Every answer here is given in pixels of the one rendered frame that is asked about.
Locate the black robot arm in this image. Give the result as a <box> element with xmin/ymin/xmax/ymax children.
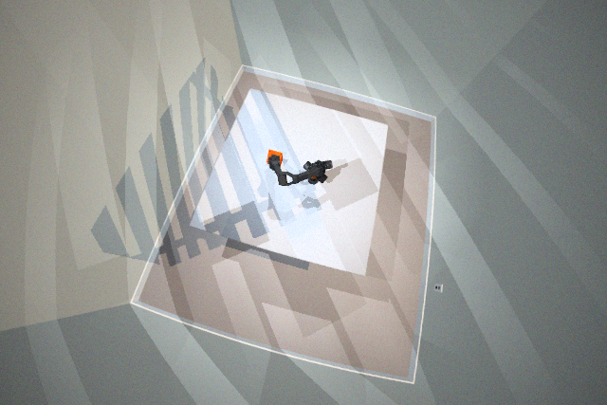
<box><xmin>267</xmin><ymin>154</ymin><xmax>333</xmax><ymax>186</ymax></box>

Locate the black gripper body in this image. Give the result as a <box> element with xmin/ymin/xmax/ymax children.
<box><xmin>303</xmin><ymin>161</ymin><xmax>327</xmax><ymax>183</ymax></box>

